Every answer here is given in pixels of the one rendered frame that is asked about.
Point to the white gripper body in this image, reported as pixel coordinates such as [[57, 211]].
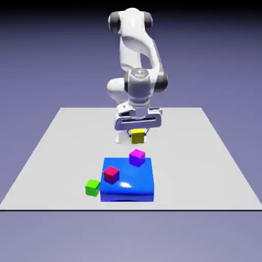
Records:
[[122, 125]]

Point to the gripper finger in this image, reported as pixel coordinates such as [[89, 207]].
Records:
[[145, 132], [129, 134]]

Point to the small yellow cube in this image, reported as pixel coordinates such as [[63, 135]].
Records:
[[137, 137]]

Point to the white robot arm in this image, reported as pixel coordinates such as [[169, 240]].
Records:
[[131, 41]]

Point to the small purple cube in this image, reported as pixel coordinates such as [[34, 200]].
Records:
[[136, 158]]

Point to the small red cube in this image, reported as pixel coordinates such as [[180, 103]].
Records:
[[111, 175]]

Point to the small green cube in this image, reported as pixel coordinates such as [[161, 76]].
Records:
[[92, 188]]

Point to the large blue box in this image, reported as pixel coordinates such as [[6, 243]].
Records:
[[133, 180]]

